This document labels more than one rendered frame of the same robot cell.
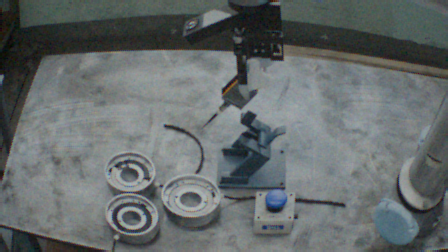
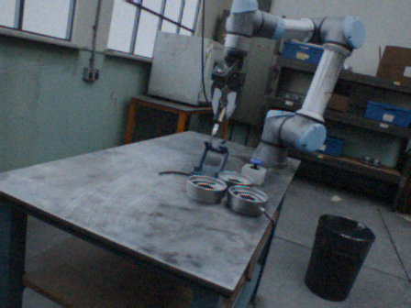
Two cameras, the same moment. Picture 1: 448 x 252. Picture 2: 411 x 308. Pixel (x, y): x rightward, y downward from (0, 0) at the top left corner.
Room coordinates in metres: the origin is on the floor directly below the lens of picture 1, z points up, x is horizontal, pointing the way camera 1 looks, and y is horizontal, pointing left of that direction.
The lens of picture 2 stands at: (0.72, 0.99, 1.11)
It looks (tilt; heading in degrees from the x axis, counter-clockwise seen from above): 13 degrees down; 285
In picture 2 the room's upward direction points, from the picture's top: 12 degrees clockwise
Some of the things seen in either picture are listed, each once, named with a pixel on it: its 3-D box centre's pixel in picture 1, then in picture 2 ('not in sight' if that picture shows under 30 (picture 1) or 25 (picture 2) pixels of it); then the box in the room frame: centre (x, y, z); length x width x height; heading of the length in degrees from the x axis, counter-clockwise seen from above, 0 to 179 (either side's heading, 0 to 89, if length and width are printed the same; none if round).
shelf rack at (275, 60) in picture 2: not in sight; (338, 112); (0.32, -3.52, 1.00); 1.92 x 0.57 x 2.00; 177
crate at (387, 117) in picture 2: not in sight; (385, 114); (-0.23, -3.49, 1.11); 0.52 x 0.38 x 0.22; 177
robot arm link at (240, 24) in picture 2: not in sight; (243, 17); (0.96, -0.03, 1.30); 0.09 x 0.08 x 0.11; 50
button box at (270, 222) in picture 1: (277, 213); (253, 173); (0.83, -0.10, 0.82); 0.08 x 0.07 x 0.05; 87
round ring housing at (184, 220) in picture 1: (191, 202); (234, 183); (0.86, 0.06, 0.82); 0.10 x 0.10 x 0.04
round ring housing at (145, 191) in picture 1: (129, 178); (205, 189); (0.91, 0.18, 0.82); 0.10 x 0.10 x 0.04
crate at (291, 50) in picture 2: not in sight; (302, 54); (0.94, -3.56, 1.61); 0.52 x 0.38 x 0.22; 0
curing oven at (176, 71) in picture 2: not in sight; (192, 71); (1.91, -2.29, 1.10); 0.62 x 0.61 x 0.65; 87
